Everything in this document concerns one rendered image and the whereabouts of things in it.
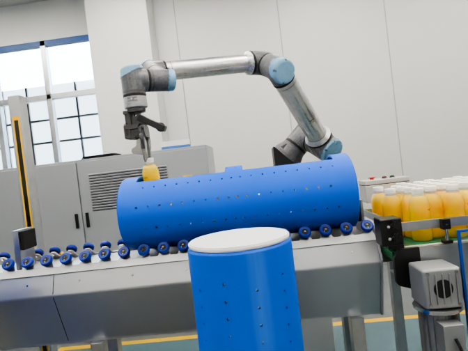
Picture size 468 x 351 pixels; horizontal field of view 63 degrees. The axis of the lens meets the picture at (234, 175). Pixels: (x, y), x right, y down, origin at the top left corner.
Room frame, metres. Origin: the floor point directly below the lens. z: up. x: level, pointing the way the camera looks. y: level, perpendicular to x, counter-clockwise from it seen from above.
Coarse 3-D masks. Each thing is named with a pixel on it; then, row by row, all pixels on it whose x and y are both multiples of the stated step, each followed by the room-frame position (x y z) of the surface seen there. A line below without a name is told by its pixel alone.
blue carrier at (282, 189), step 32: (128, 192) 1.43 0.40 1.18; (160, 192) 1.41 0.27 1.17; (192, 192) 1.40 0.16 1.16; (224, 192) 1.39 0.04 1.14; (256, 192) 1.38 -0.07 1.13; (288, 192) 1.37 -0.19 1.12; (320, 192) 1.36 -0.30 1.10; (352, 192) 1.35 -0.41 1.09; (128, 224) 1.40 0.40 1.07; (160, 224) 1.39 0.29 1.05; (192, 224) 1.39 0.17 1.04; (224, 224) 1.39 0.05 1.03; (256, 224) 1.39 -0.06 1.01; (288, 224) 1.40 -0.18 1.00; (320, 224) 1.42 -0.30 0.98; (352, 224) 1.43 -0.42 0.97
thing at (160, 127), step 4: (140, 116) 1.51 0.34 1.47; (144, 116) 1.51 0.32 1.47; (140, 120) 1.51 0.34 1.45; (144, 120) 1.51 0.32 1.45; (148, 120) 1.51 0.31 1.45; (152, 120) 1.51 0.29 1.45; (148, 124) 1.51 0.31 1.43; (152, 124) 1.51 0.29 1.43; (156, 124) 1.51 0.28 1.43; (160, 124) 1.51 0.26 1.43; (156, 128) 1.51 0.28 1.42; (160, 128) 1.51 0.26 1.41; (164, 128) 1.51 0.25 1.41
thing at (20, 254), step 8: (16, 232) 1.51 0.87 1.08; (24, 232) 1.53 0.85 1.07; (32, 232) 1.58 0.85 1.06; (16, 240) 1.51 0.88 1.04; (24, 240) 1.52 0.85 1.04; (32, 240) 1.57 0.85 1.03; (16, 248) 1.51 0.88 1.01; (24, 248) 1.52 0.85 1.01; (32, 248) 1.59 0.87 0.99; (16, 256) 1.51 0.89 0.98; (24, 256) 1.54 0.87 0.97; (32, 256) 1.59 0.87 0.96; (16, 264) 1.51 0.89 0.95
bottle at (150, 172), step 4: (144, 164) 1.52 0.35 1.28; (148, 164) 1.52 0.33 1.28; (152, 164) 1.52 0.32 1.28; (144, 168) 1.52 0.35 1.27; (148, 168) 1.51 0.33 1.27; (152, 168) 1.51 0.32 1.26; (156, 168) 1.53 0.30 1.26; (144, 172) 1.51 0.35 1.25; (148, 172) 1.51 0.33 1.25; (152, 172) 1.51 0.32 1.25; (156, 172) 1.52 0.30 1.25; (144, 176) 1.51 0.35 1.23; (148, 176) 1.51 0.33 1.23; (152, 176) 1.51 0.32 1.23; (156, 176) 1.52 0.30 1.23; (144, 180) 1.52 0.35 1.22; (148, 180) 1.51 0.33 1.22
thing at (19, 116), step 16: (16, 96) 1.87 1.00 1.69; (16, 112) 1.87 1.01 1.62; (16, 128) 1.87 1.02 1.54; (16, 144) 1.87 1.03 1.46; (16, 160) 1.87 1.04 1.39; (32, 160) 1.91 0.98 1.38; (32, 176) 1.89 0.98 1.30; (32, 192) 1.88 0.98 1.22; (32, 208) 1.87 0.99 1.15; (32, 224) 1.87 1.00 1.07
